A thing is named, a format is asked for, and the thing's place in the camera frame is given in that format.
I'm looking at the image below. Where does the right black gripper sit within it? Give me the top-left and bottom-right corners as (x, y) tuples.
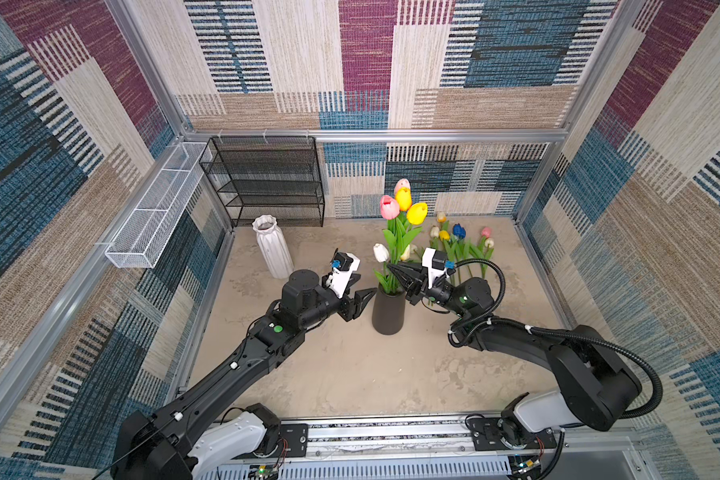
(387, 259), (467, 317)

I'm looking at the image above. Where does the cream white tulip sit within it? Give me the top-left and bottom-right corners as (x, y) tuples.
(399, 244), (418, 262)

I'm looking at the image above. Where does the black cylindrical vase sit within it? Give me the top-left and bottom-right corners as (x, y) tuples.
(371, 285), (406, 335)

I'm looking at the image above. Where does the orange yellow tulip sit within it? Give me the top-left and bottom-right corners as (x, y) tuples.
(395, 187), (413, 239)

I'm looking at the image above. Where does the light pink tulip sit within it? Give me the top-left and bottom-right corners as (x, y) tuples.
(394, 178), (410, 193)

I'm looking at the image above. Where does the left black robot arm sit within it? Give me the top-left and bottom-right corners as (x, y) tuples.
(106, 269), (376, 479)

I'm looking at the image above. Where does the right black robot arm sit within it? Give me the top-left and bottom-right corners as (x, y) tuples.
(390, 263), (662, 448)

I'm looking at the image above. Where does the white ribbed ceramic vase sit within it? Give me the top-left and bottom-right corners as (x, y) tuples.
(252, 215), (294, 279)

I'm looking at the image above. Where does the blue tulip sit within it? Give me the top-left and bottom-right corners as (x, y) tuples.
(452, 223), (469, 263)

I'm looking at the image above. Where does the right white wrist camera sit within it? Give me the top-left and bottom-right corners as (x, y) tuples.
(421, 248), (456, 289)

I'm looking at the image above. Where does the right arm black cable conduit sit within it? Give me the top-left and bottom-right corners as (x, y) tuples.
(446, 257), (665, 420)

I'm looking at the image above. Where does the black wire shelf rack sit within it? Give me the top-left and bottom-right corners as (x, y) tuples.
(199, 136), (326, 227)

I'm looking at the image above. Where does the aluminium rail with cable duct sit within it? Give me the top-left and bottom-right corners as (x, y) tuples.
(125, 411), (655, 480)

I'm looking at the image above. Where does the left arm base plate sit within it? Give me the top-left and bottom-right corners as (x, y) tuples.
(236, 423), (309, 460)

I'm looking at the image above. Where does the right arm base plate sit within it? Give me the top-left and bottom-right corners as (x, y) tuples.
(464, 414), (558, 451)

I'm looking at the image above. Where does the white wire mesh basket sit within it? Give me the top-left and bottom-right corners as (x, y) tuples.
(105, 142), (205, 269)

